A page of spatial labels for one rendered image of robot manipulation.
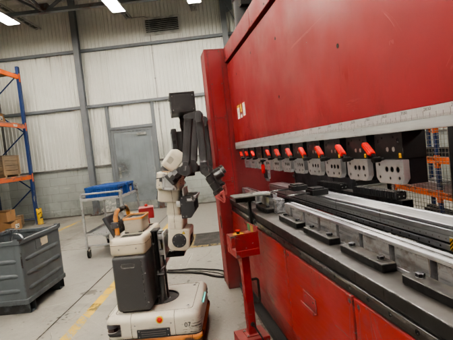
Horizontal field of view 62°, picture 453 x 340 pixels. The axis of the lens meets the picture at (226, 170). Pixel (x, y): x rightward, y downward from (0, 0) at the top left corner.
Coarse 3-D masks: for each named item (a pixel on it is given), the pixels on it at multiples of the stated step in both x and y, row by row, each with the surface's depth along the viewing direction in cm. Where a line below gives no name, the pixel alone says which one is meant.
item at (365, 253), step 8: (344, 248) 151; (352, 248) 148; (360, 248) 146; (352, 256) 146; (360, 256) 140; (368, 256) 136; (376, 256) 135; (368, 264) 135; (376, 264) 129; (384, 264) 126; (392, 264) 127; (384, 272) 126
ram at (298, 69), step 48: (288, 0) 191; (336, 0) 144; (384, 0) 116; (432, 0) 97; (240, 48) 299; (288, 48) 199; (336, 48) 148; (384, 48) 119; (432, 48) 99; (240, 96) 318; (288, 96) 207; (336, 96) 153; (384, 96) 122; (432, 96) 101
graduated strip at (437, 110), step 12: (420, 108) 106; (432, 108) 101; (444, 108) 97; (360, 120) 137; (372, 120) 130; (384, 120) 123; (396, 120) 117; (408, 120) 112; (300, 132) 195; (312, 132) 180; (324, 132) 167; (240, 144) 339
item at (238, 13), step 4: (232, 0) 329; (236, 0) 326; (240, 0) 318; (244, 0) 317; (248, 0) 318; (236, 4) 327; (240, 4) 320; (244, 4) 319; (248, 4) 320; (236, 8) 327; (240, 8) 325; (244, 8) 325; (236, 12) 328; (240, 12) 325; (244, 12) 325; (236, 16) 328; (240, 16) 326; (236, 20) 329; (236, 24) 330
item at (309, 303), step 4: (304, 292) 184; (304, 296) 184; (308, 296) 179; (304, 300) 185; (308, 300) 179; (312, 300) 174; (304, 304) 181; (308, 304) 180; (312, 304) 175; (308, 308) 176; (312, 308) 175; (316, 308) 171; (312, 312) 171; (316, 312) 171
